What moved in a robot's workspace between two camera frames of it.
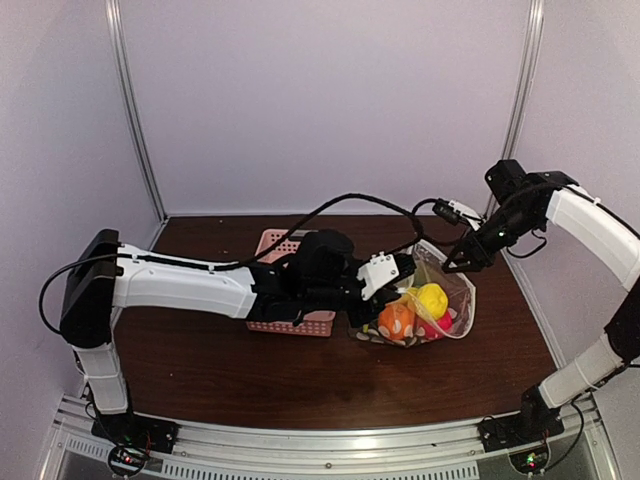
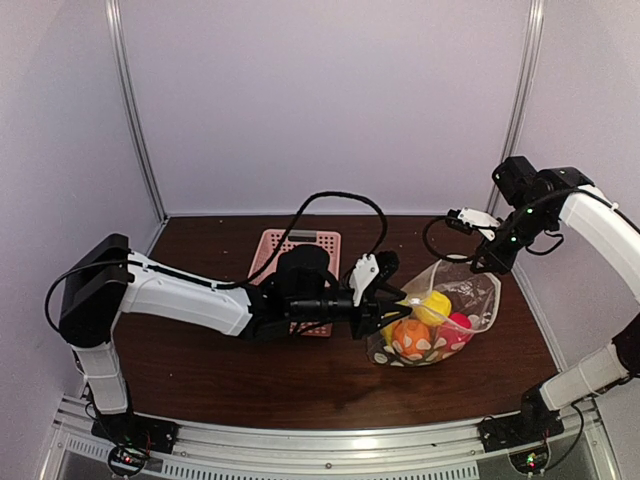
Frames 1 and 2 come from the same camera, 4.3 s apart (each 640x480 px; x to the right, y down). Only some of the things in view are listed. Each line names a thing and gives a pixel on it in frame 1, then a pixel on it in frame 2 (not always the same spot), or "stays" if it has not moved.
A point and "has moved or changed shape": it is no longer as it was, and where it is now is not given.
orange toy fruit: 396,321 has moved or changed shape
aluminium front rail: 573,450 stays
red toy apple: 435,328 to 455,332
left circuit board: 125,461 stays
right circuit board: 530,461 stays
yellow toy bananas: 415,291 to 387,334
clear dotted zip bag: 436,304 has moved or changed shape
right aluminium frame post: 527,73 stays
